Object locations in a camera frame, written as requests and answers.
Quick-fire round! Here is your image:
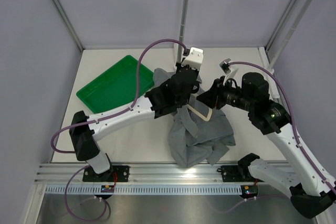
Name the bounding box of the white slotted cable duct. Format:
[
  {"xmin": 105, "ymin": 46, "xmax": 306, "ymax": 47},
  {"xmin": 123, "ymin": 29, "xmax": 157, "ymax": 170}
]
[{"xmin": 45, "ymin": 184, "xmax": 242, "ymax": 195}]

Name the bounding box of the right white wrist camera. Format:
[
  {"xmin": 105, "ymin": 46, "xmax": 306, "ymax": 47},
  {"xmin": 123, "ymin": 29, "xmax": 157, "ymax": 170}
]
[{"xmin": 219, "ymin": 58, "xmax": 238, "ymax": 84}]

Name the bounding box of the grey button-up shirt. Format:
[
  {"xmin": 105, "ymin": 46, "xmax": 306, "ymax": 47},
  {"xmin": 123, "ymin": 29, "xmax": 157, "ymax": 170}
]
[{"xmin": 152, "ymin": 67, "xmax": 237, "ymax": 169}]

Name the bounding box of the aluminium frame post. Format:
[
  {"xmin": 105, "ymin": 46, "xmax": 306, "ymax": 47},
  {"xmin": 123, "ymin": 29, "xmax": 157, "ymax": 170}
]
[
  {"xmin": 265, "ymin": 0, "xmax": 298, "ymax": 54},
  {"xmin": 51, "ymin": 0, "xmax": 85, "ymax": 53}
]

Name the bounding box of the aluminium frame post right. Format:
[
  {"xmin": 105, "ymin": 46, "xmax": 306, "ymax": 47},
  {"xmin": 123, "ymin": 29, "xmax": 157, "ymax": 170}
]
[{"xmin": 265, "ymin": 0, "xmax": 298, "ymax": 54}]

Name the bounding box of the cream hanger with metal hook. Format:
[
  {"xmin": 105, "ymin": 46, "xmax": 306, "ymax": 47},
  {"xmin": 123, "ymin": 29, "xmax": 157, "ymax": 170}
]
[{"xmin": 186, "ymin": 93, "xmax": 213, "ymax": 122}]

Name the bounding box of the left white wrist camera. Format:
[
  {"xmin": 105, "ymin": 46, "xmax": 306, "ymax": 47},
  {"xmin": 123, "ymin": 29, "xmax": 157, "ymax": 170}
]
[{"xmin": 181, "ymin": 47, "xmax": 204, "ymax": 71}]

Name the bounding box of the aluminium mounting rail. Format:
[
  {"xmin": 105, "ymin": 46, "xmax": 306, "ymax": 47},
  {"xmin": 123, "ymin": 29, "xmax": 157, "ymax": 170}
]
[{"xmin": 34, "ymin": 162, "xmax": 316, "ymax": 184}]

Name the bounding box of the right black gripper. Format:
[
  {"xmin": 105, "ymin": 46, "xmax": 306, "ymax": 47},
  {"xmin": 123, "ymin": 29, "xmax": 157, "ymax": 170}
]
[{"xmin": 197, "ymin": 76, "xmax": 255, "ymax": 112}]

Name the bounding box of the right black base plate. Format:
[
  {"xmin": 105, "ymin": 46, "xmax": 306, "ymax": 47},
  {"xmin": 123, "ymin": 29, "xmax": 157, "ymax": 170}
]
[{"xmin": 216, "ymin": 165, "xmax": 263, "ymax": 183}]

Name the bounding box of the metal clothes rack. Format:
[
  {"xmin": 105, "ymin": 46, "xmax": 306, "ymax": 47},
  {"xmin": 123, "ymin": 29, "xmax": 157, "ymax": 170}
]
[{"xmin": 184, "ymin": 0, "xmax": 326, "ymax": 100}]

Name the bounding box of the purple cable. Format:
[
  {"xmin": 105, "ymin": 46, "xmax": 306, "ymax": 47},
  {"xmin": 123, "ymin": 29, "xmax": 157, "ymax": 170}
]
[
  {"xmin": 50, "ymin": 38, "xmax": 190, "ymax": 221},
  {"xmin": 209, "ymin": 60, "xmax": 336, "ymax": 214}
]

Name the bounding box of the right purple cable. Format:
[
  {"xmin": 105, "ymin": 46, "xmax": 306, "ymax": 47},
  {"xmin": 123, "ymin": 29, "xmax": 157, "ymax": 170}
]
[{"xmin": 209, "ymin": 60, "xmax": 336, "ymax": 214}]

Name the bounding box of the green plastic tray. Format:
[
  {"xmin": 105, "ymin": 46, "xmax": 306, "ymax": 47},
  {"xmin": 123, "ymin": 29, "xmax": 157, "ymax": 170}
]
[{"xmin": 76, "ymin": 55, "xmax": 138, "ymax": 114}]

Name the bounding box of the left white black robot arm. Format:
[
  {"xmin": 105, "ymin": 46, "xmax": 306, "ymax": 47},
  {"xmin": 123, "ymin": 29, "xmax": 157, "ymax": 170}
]
[{"xmin": 69, "ymin": 65, "xmax": 200, "ymax": 182}]

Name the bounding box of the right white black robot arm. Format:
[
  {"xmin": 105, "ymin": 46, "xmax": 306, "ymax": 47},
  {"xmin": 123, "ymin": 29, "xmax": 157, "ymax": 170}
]
[{"xmin": 196, "ymin": 72, "xmax": 335, "ymax": 219}]

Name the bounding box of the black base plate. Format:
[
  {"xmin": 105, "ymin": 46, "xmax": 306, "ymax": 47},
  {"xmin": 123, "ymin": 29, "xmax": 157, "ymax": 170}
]
[
  {"xmin": 82, "ymin": 165, "xmax": 130, "ymax": 183},
  {"xmin": 216, "ymin": 165, "xmax": 263, "ymax": 183}
]

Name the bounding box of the aluminium frame post left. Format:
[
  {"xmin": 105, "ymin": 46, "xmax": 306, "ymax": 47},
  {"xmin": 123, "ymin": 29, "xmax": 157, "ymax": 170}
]
[{"xmin": 51, "ymin": 0, "xmax": 85, "ymax": 53}]

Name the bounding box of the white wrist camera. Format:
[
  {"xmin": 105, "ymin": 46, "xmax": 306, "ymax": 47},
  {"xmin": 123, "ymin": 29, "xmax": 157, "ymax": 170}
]
[
  {"xmin": 219, "ymin": 58, "xmax": 238, "ymax": 84},
  {"xmin": 181, "ymin": 47, "xmax": 204, "ymax": 71}
]

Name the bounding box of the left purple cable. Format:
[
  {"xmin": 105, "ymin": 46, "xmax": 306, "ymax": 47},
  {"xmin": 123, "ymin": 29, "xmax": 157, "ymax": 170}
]
[{"xmin": 50, "ymin": 38, "xmax": 190, "ymax": 221}]

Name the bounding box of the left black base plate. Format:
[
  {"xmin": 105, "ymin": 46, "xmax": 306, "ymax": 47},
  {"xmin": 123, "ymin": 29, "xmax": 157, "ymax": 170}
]
[{"xmin": 82, "ymin": 165, "xmax": 130, "ymax": 183}]

